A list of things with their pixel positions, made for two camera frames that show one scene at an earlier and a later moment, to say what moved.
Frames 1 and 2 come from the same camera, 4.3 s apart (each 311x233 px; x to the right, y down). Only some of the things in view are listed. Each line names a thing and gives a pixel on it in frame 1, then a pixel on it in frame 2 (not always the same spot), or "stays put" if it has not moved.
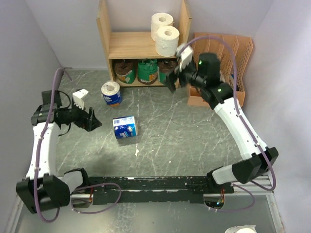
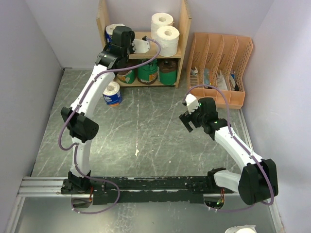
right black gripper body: x=189 y=76 to x=197 y=119
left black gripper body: x=75 y=115 to x=130 y=51
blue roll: x=124 y=126 to x=109 y=31
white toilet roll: x=158 y=20 stays put
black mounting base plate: x=176 y=189 stays put
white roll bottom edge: x=244 y=228 stays put
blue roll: x=111 y=91 stays put
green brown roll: x=164 y=67 stays put
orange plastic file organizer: x=234 y=53 stays put
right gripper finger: x=170 y=79 to x=185 y=118
